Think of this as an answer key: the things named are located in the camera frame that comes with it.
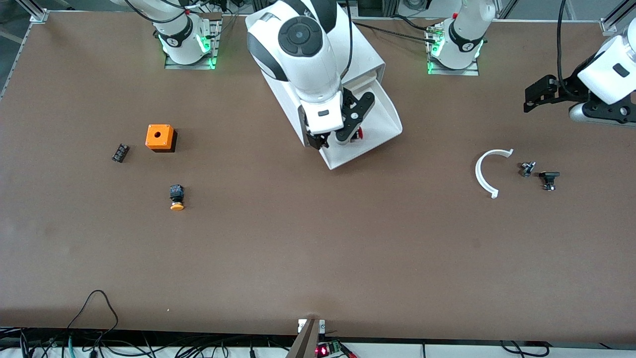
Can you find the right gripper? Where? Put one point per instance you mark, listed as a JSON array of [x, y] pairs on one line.
[[314, 140]]

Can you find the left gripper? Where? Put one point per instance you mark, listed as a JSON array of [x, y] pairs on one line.
[[568, 92]]

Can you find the red push button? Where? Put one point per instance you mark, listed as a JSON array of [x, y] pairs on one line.
[[358, 133]]

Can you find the white drawer with notch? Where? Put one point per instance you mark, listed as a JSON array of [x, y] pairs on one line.
[[377, 119]]

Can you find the white drawer cabinet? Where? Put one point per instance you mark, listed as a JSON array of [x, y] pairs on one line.
[[365, 49]]

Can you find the orange mushroom push button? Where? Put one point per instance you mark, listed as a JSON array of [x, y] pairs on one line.
[[177, 198]]

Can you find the small grey black part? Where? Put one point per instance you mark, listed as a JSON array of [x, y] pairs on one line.
[[526, 170]]

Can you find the white curved plastic arc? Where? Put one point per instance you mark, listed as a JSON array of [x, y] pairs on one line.
[[477, 174]]

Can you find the orange box with hole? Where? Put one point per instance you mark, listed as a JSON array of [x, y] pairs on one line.
[[159, 139]]

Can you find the small black terminal block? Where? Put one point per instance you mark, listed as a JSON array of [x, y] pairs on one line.
[[120, 153]]

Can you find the circuit board with red display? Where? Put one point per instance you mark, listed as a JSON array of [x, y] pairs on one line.
[[325, 350]]

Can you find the small black switch part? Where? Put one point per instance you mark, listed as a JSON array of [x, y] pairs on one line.
[[549, 175]]

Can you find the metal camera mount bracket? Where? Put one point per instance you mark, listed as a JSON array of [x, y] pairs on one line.
[[308, 338]]

